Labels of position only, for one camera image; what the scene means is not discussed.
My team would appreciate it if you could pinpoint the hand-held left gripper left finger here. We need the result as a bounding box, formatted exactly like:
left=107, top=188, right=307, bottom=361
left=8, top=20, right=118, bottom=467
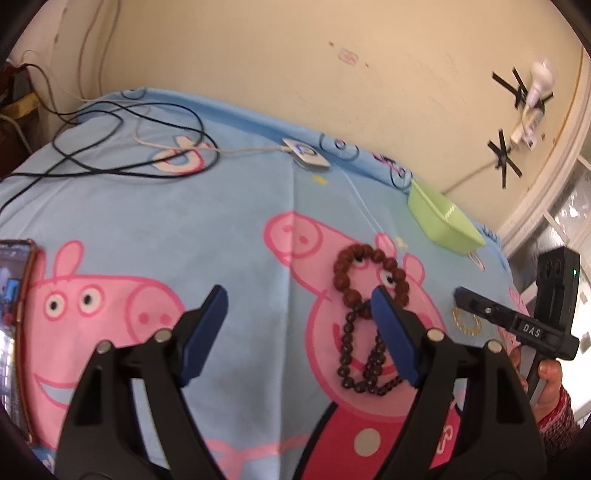
left=55, top=285, right=229, bottom=480

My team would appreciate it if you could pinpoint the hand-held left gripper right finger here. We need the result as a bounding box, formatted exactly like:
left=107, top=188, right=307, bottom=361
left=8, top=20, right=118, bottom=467
left=370, top=285, right=548, bottom=480

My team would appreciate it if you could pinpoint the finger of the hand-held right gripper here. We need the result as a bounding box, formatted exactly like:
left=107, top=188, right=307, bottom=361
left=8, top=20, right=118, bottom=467
left=454, top=286, right=532, bottom=330

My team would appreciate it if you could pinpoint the gold chain bracelet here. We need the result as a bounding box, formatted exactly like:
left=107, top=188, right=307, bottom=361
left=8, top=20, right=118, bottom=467
left=451, top=307, right=483, bottom=337

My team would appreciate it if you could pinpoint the dark small-bead bracelet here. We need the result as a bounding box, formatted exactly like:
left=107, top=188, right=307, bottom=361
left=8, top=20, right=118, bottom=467
left=338, top=302, right=407, bottom=397

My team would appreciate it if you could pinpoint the brown large-bead bracelet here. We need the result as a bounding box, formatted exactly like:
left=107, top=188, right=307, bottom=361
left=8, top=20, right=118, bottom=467
left=333, top=244, right=411, bottom=319

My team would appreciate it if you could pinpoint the green rectangular dish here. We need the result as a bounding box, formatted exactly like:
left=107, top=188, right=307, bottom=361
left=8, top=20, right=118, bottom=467
left=406, top=179, right=487, bottom=256

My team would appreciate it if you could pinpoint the person's right hand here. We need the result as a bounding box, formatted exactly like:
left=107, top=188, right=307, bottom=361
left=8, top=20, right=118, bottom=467
left=510, top=346, right=565, bottom=422

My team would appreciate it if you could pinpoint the blue cartoon printed blanket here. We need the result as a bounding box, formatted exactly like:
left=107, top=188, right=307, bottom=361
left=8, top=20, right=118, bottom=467
left=0, top=88, right=532, bottom=480

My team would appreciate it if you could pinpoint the white plug adapter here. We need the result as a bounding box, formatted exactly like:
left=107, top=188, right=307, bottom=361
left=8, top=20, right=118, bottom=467
left=510, top=108, right=541, bottom=151

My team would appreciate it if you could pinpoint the smartphone in brown case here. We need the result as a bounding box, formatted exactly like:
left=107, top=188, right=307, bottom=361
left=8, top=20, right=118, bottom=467
left=0, top=237, right=44, bottom=446

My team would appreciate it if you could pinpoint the white blanket controller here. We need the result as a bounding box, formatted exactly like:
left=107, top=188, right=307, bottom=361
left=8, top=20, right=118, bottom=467
left=281, top=137, right=331, bottom=169

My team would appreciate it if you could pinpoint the dark brown furniture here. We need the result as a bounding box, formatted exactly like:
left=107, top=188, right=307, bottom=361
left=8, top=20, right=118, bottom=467
left=0, top=65, right=42, bottom=176

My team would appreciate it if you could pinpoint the white window frame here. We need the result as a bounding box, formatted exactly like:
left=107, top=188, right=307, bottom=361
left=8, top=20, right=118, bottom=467
left=501, top=152, right=591, bottom=296

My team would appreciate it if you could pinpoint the grey wall cable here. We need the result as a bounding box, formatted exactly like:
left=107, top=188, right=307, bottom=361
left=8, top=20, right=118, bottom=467
left=441, top=157, right=502, bottom=195

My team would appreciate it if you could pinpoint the black cable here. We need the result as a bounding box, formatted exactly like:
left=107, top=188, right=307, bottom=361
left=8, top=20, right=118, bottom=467
left=0, top=99, right=220, bottom=217

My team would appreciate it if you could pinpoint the white wall lamp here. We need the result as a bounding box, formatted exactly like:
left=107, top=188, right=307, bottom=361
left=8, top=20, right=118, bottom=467
left=526, top=59, right=558, bottom=108

